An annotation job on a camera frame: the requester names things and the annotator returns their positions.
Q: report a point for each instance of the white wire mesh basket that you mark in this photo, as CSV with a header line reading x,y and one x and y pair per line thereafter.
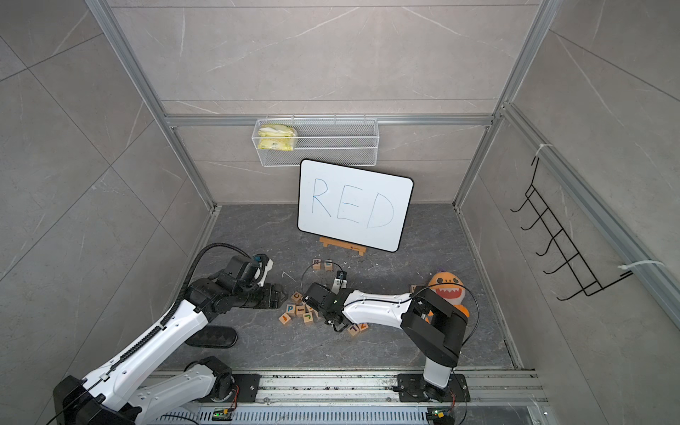
x,y
345,142

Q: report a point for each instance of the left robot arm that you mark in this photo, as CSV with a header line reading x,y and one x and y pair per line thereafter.
x,y
114,393

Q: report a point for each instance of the black oval pad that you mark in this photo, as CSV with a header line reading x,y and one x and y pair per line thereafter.
x,y
214,337

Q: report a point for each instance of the yellow packet in basket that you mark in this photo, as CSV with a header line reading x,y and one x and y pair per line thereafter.
x,y
277,137

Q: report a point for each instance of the white dry-erase board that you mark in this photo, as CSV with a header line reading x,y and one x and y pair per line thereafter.
x,y
353,205

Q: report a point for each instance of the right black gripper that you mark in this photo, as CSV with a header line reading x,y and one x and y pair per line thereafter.
x,y
322,315

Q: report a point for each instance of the wooden easel stand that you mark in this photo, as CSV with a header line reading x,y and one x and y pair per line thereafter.
x,y
361,250

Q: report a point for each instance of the wooden block brown C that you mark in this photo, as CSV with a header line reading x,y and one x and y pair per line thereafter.
x,y
297,297

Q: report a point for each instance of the wooden block red f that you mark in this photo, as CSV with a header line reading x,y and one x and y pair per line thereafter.
x,y
285,319

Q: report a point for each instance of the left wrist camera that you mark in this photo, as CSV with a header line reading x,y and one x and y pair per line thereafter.
x,y
265,265

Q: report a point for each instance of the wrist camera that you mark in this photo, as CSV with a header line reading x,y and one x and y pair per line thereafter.
x,y
265,265
340,282

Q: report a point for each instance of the black wall hook rack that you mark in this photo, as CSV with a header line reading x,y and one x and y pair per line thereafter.
x,y
561,242

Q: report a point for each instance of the orange shark plush toy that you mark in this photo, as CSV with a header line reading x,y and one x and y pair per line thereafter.
x,y
450,288

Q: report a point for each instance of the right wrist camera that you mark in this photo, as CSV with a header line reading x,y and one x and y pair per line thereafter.
x,y
340,282

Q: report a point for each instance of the metal base rail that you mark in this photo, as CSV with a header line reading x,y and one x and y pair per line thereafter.
x,y
337,396

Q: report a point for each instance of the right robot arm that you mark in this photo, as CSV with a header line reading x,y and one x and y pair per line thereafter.
x,y
436,327

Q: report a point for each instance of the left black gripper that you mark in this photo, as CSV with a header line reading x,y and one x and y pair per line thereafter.
x,y
272,301

